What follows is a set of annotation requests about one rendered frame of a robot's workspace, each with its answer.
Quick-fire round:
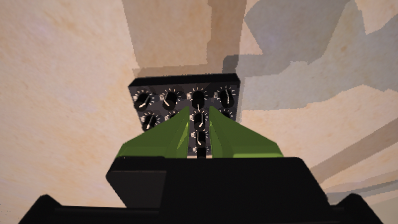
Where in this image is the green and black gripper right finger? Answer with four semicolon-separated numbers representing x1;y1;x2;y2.
209;106;284;158

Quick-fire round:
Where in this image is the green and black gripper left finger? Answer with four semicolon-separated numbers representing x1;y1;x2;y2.
115;106;190;158

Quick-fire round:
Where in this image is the black knob box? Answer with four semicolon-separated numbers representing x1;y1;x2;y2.
128;73;240;158

